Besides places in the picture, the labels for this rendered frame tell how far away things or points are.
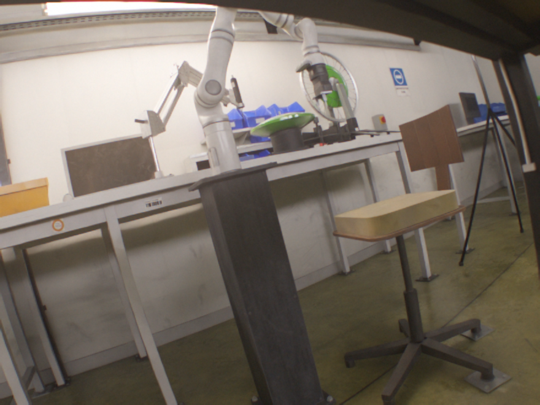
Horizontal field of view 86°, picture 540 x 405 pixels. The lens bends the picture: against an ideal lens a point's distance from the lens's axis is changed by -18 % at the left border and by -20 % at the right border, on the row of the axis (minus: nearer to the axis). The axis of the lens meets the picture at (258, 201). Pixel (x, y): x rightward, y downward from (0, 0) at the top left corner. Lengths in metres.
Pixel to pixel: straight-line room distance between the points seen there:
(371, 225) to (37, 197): 1.13
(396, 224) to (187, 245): 1.56
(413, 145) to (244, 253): 0.81
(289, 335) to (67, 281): 1.48
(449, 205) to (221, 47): 0.91
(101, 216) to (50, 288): 1.02
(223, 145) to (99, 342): 1.58
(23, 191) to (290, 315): 1.02
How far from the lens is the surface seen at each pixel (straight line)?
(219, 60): 1.20
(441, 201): 1.15
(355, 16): 0.32
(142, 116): 1.42
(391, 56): 4.11
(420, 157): 1.45
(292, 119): 1.52
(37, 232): 1.34
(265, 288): 1.08
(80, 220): 1.32
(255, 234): 1.06
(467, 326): 1.53
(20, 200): 1.36
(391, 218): 1.04
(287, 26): 1.42
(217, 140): 1.11
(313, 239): 2.76
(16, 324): 2.18
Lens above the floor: 0.76
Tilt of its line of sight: 1 degrees down
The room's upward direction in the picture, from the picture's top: 15 degrees counter-clockwise
